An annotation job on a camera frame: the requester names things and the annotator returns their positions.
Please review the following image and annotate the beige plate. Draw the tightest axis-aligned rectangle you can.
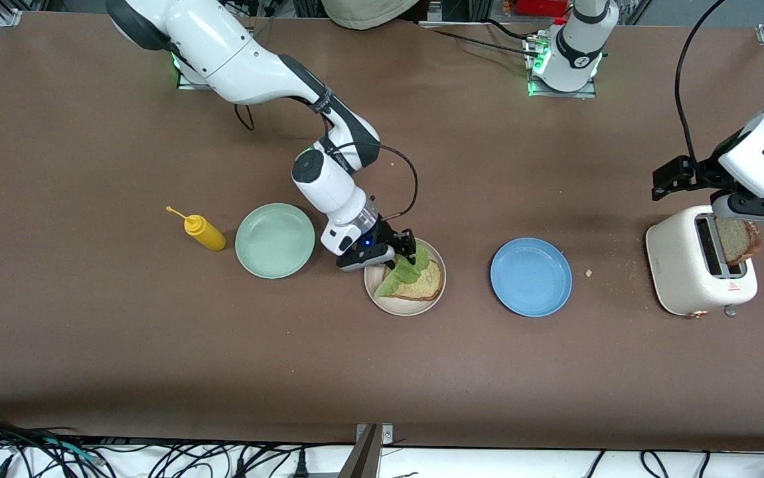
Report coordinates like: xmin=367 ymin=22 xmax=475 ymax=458
xmin=364 ymin=238 xmax=447 ymax=317

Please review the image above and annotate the mint green plate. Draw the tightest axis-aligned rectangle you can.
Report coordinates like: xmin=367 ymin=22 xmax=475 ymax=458
xmin=235 ymin=202 xmax=316 ymax=279

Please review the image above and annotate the brown bread slice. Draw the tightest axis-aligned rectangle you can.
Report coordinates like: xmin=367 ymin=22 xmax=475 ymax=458
xmin=392 ymin=260 xmax=444 ymax=302
xmin=716 ymin=218 xmax=762 ymax=267

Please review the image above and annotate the green lettuce leaf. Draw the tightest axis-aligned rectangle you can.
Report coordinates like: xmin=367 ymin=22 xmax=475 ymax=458
xmin=373 ymin=244 xmax=433 ymax=300

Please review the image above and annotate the yellow mustard squeeze bottle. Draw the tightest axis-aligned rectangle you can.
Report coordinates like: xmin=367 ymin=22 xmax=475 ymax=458
xmin=165 ymin=206 xmax=227 ymax=252

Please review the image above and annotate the black velcro strap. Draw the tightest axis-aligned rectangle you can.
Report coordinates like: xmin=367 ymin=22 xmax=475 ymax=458
xmin=311 ymin=86 xmax=337 ymax=115

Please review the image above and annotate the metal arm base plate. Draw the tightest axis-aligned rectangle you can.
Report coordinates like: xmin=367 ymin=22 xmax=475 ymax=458
xmin=526 ymin=33 xmax=599 ymax=100
xmin=177 ymin=27 xmax=254 ymax=91

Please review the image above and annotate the beige fabric garment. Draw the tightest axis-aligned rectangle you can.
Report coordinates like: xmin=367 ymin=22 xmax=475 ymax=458
xmin=321 ymin=0 xmax=420 ymax=31

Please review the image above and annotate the grey metal post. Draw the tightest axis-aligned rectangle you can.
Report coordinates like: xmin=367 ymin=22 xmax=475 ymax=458
xmin=338 ymin=425 xmax=380 ymax=478

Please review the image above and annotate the red box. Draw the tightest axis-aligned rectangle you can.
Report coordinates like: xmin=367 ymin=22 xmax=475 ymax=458
xmin=516 ymin=0 xmax=570 ymax=18

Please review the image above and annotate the thin black cable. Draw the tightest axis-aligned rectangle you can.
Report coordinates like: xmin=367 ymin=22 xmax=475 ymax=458
xmin=415 ymin=19 xmax=548 ymax=60

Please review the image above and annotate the teal cable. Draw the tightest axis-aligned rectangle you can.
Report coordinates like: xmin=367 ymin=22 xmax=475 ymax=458
xmin=40 ymin=437 xmax=104 ymax=463

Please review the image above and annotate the white two-slot toaster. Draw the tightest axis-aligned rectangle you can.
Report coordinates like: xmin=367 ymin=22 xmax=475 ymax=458
xmin=645 ymin=204 xmax=759 ymax=319

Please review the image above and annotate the silver corner bracket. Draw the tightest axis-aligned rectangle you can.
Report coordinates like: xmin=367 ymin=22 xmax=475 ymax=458
xmin=355 ymin=423 xmax=394 ymax=446

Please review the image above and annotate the blue plate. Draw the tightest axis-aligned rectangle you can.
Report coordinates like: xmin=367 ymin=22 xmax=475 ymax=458
xmin=490 ymin=238 xmax=573 ymax=318

